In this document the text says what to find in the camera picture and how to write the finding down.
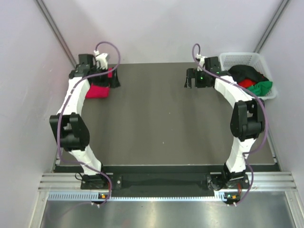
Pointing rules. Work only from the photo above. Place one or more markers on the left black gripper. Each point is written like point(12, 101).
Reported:
point(108, 81)

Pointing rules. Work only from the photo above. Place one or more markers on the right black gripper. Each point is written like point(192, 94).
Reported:
point(191, 73)

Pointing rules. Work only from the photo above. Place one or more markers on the pink t shirt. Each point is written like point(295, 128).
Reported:
point(96, 91)

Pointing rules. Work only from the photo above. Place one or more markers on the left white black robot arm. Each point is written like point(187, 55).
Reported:
point(68, 127)

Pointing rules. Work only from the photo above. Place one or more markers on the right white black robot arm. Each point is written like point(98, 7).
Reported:
point(247, 120)

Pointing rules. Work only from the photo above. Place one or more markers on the white plastic basket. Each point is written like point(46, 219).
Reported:
point(227, 60)

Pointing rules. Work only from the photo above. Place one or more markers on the black t shirt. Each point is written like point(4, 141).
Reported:
point(242, 72)

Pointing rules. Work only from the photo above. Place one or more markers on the red t shirt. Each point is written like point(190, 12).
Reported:
point(246, 83)

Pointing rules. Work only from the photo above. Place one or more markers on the green t shirt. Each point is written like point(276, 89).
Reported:
point(261, 88)

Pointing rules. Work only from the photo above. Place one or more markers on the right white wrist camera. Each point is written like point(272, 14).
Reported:
point(201, 61)

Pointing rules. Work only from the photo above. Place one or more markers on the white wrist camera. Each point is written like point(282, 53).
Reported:
point(201, 61)
point(102, 59)

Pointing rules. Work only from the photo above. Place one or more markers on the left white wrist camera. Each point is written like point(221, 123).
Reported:
point(102, 59)

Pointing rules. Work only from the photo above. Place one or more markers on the left aluminium corner post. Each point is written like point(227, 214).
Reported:
point(55, 30)

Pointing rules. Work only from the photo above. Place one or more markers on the aluminium corner post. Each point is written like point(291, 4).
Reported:
point(283, 4)
point(55, 30)

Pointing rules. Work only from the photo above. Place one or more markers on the right aluminium corner post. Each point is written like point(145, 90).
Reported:
point(283, 4)

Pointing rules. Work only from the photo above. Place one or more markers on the aluminium frame rail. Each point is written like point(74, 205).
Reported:
point(262, 181)

